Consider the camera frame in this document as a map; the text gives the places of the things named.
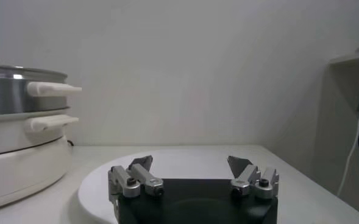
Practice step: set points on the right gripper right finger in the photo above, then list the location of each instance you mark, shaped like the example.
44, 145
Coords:
246, 179

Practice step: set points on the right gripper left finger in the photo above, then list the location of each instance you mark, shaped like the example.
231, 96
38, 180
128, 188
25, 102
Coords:
148, 184

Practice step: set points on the steel steamer basket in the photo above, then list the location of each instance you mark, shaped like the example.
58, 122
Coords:
2, 97

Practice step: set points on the white round plate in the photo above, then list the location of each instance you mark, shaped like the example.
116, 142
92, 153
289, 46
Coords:
100, 188

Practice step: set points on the white electric cooker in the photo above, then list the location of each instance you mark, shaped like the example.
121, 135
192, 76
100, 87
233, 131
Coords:
20, 176

